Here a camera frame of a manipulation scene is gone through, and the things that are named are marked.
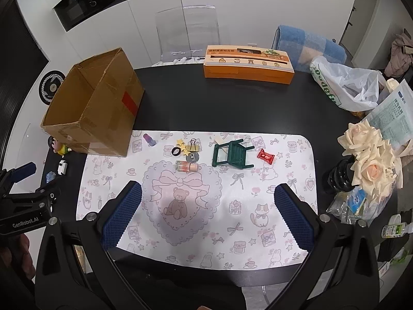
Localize cream rose bouquet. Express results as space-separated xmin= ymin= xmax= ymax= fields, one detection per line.
xmin=337 ymin=123 xmax=404 ymax=198

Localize white plastic bag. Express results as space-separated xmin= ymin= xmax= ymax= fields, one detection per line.
xmin=309 ymin=56 xmax=387 ymax=112

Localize grey door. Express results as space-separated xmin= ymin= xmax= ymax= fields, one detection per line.
xmin=338 ymin=0 xmax=382 ymax=59

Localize clear plastic packet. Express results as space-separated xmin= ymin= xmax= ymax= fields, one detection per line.
xmin=325 ymin=189 xmax=370 ymax=226

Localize black desk fan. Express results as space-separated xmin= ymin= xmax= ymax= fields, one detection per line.
xmin=39 ymin=70 xmax=67 ymax=106

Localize pink jacket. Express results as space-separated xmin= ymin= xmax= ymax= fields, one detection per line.
xmin=384 ymin=29 xmax=413 ymax=79

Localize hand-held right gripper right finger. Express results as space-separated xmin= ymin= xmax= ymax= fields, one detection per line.
xmin=268 ymin=183 xmax=380 ymax=310

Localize small green-label bottle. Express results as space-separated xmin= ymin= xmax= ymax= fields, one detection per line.
xmin=382 ymin=221 xmax=413 ymax=239

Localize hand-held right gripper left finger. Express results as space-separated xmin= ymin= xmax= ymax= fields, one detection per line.
xmin=35 ymin=181 xmax=155 ymax=310

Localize transparent plastic chair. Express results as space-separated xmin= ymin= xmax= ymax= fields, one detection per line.
xmin=155 ymin=5 xmax=220 ymax=68

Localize glass bottle pink liquid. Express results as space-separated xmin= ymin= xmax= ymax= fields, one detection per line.
xmin=176 ymin=160 xmax=199 ymax=173

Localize orange carton box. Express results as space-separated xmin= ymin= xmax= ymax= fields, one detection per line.
xmin=203 ymin=45 xmax=295 ymax=86

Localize blue plaid blanket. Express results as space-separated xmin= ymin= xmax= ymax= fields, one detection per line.
xmin=272 ymin=25 xmax=346 ymax=73

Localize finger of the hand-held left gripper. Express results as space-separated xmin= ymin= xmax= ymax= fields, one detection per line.
xmin=0 ymin=163 xmax=37 ymax=196
xmin=30 ymin=185 xmax=62 ymax=208

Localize brown cardboard box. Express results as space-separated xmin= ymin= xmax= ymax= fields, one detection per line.
xmin=40 ymin=47 xmax=145 ymax=158

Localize black camera lens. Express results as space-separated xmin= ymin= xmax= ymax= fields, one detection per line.
xmin=325 ymin=160 xmax=356 ymax=195

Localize cartoon figurine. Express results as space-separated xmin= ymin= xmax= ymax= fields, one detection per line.
xmin=48 ymin=137 xmax=73 ymax=158

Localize white blue-printed paper packet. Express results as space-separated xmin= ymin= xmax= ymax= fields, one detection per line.
xmin=367 ymin=81 xmax=413 ymax=146

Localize white printed table mat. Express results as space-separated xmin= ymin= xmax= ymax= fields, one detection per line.
xmin=75 ymin=130 xmax=320 ymax=270

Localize green toy chair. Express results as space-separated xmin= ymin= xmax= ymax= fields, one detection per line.
xmin=212 ymin=139 xmax=256 ymax=170

